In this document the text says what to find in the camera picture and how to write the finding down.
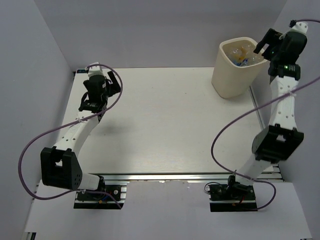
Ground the small clear bottle yellow cap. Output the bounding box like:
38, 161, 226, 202
240, 43, 255, 58

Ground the clear bottle blue label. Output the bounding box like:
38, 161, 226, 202
234, 55, 264, 67

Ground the clear crushed bottle white cap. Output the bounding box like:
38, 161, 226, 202
226, 47, 242, 60

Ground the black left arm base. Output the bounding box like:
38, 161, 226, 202
73, 181, 128, 210

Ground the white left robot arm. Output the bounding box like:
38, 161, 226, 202
40, 70, 122, 200

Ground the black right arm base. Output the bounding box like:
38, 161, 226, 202
204, 175, 258, 213

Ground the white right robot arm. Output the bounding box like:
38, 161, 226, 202
225, 21, 308, 200

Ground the cream plastic bin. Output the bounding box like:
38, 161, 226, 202
211, 37, 268, 99

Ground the blue table label sticker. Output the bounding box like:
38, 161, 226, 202
76, 69, 88, 74

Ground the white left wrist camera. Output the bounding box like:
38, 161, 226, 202
85, 62, 104, 78

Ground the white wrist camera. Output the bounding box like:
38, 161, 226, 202
289, 20, 308, 35
85, 62, 104, 78

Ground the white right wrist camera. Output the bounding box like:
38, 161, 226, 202
289, 20, 308, 35

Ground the aluminium table edge rail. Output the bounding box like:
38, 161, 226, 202
98, 165, 284, 182

